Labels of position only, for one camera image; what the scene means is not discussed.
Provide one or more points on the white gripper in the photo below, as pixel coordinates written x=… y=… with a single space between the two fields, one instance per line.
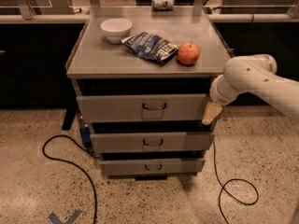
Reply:
x=216 y=90

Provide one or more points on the grey top drawer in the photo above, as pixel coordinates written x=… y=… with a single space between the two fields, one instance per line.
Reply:
x=114 y=108

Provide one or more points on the grey drawer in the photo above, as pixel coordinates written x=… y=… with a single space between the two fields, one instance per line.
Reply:
x=151 y=167
x=151 y=142
x=114 y=108

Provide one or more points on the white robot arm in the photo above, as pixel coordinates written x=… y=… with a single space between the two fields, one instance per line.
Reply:
x=255 y=74

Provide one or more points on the grey middle drawer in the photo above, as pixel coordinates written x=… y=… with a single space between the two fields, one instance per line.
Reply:
x=151 y=142

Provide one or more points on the grey bottom drawer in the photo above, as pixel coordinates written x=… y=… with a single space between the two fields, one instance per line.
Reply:
x=151 y=167

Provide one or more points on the grey drawer cabinet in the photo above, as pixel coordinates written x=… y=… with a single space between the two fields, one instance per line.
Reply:
x=161 y=126

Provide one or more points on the red apple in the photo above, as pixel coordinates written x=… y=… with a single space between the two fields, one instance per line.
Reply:
x=188 y=53

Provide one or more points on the blue chip bag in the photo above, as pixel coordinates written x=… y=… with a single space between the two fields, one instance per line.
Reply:
x=151 y=48

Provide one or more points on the white green snack bag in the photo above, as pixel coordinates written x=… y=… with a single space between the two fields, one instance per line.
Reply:
x=162 y=4

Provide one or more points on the white ceramic bowl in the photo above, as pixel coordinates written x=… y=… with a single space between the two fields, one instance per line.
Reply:
x=115 y=30

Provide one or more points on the blue power adapter box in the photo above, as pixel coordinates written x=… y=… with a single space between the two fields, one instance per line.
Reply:
x=85 y=137

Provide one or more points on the long dark counter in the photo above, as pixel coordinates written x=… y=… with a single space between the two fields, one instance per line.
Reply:
x=41 y=59

